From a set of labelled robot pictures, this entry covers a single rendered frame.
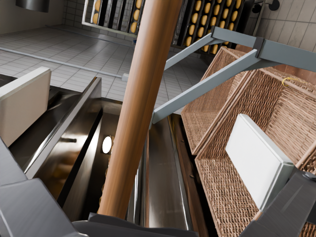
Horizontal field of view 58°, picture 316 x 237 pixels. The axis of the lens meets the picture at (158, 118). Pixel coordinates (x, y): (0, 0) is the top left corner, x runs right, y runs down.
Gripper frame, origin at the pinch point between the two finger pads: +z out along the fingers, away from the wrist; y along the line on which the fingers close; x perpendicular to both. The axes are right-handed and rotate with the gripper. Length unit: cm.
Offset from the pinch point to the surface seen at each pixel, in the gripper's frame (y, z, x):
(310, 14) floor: 118, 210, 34
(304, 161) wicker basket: 43, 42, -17
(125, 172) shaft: 0.1, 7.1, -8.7
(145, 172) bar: 3.6, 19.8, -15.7
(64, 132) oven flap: -20, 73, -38
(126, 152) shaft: -0.3, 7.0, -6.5
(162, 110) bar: 7.0, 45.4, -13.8
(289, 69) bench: 61, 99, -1
